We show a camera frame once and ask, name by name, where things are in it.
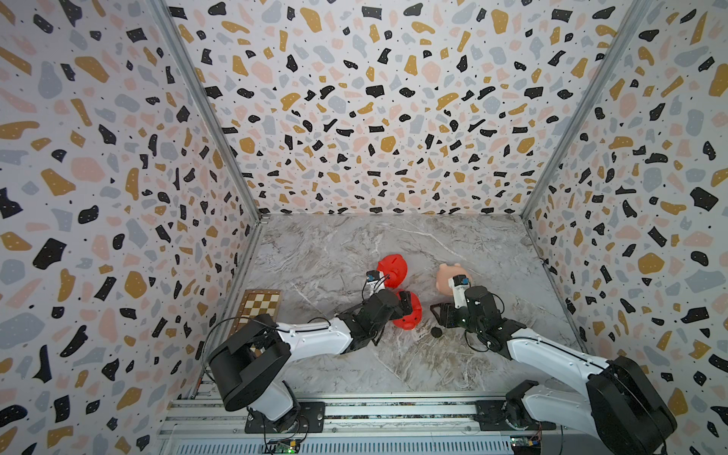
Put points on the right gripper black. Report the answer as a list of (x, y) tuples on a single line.
[(446, 311)]

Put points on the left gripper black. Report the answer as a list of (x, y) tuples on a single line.
[(406, 301)]

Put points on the black rubber plug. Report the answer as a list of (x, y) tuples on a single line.
[(436, 332)]

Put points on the pink piggy bank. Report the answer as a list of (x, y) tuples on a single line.
[(444, 274)]

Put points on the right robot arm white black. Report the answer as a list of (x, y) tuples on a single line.
[(610, 400)]

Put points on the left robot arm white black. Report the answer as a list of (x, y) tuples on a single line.
[(247, 367)]

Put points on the right circuit board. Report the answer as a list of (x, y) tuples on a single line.
[(523, 445)]

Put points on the circuit board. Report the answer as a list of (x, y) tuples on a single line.
[(523, 445), (283, 447)]

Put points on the wooden chessboard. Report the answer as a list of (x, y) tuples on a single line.
[(255, 302)]

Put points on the left circuit board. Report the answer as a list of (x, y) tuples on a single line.
[(283, 447)]

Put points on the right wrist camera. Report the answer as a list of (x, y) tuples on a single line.
[(458, 285)]

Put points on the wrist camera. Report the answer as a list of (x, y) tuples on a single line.
[(458, 285), (375, 281)]

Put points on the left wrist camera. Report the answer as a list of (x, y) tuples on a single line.
[(375, 281)]

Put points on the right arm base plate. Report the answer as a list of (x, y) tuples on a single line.
[(506, 415)]

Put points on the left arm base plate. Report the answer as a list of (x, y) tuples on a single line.
[(306, 417)]

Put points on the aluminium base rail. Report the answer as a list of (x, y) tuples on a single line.
[(427, 423)]

